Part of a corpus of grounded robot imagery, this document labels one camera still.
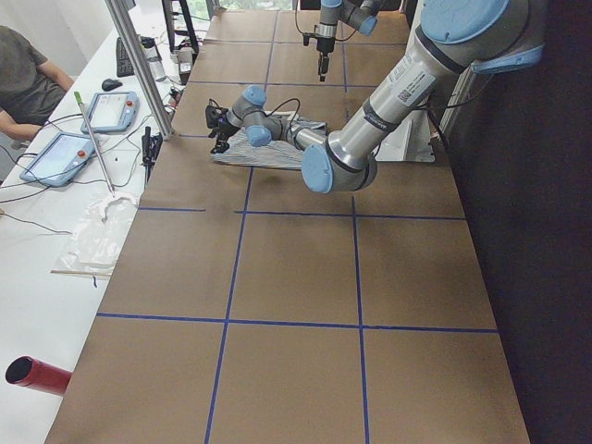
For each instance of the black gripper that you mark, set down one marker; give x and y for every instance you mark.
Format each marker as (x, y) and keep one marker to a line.
(323, 46)
(223, 130)

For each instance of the metal rod green tip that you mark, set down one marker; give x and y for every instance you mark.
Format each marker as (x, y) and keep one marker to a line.
(95, 142)

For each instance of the red cylinder tube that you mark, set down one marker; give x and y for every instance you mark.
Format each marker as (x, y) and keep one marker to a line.
(32, 373)

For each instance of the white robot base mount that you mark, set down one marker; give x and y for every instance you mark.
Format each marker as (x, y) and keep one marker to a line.
(416, 139)

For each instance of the black computer mouse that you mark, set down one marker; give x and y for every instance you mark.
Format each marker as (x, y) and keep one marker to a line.
(109, 85)

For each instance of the grey aluminium frame post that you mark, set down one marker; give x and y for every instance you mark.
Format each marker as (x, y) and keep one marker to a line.
(126, 31)

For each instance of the black keyboard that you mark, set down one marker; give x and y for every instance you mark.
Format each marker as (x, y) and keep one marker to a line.
(124, 65)

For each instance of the blue teach pendant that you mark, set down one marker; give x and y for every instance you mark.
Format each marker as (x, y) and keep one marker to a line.
(59, 161)
(112, 112)

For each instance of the near blue teach pendant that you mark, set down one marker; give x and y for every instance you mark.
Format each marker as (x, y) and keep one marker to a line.
(59, 161)

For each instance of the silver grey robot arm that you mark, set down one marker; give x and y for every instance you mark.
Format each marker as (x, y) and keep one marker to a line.
(362, 18)
(486, 36)

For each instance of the seated person grey shirt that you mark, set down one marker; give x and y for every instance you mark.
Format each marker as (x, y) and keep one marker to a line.
(32, 86)

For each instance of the far blue teach pendant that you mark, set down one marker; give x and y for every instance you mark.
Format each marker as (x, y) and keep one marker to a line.
(112, 112)

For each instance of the black clamp bar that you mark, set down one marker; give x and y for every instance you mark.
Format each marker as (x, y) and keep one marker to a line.
(151, 145)

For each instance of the clear plastic bag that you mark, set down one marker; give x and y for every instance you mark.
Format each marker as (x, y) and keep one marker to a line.
(96, 242)

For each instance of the navy white striped polo shirt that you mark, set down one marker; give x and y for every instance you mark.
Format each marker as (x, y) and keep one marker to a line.
(276, 154)

